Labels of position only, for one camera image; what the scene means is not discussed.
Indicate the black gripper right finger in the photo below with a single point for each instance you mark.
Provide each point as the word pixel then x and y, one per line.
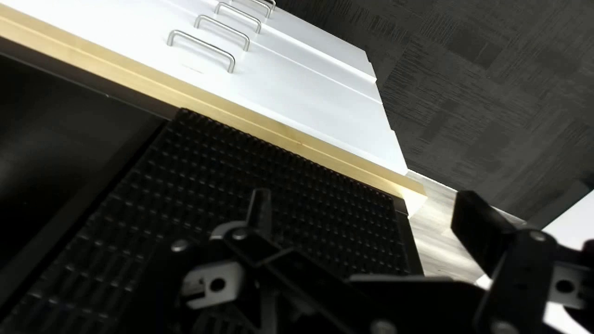
pixel 521 278

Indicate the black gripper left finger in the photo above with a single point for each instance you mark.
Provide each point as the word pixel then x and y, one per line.
pixel 272 261

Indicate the black perforated plastic bin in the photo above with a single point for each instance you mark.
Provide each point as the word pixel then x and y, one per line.
pixel 280 185

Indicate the white drawer counter wooden top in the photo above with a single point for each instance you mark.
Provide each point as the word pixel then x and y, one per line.
pixel 298 79

